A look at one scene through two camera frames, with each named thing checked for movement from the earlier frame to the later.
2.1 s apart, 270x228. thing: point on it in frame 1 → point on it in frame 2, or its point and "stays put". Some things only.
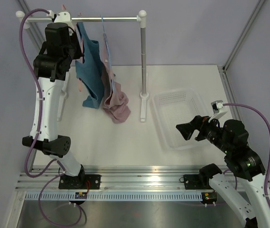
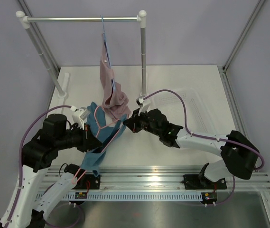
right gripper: x=199 y=122 → x=133 y=123
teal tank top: x=90 y=70 → x=105 y=134
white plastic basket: x=174 y=107 stays put
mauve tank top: x=116 y=104 stays put
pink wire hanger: x=79 y=81 → x=99 y=128
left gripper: x=73 y=38 → x=88 y=139
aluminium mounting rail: x=116 y=177 stays put
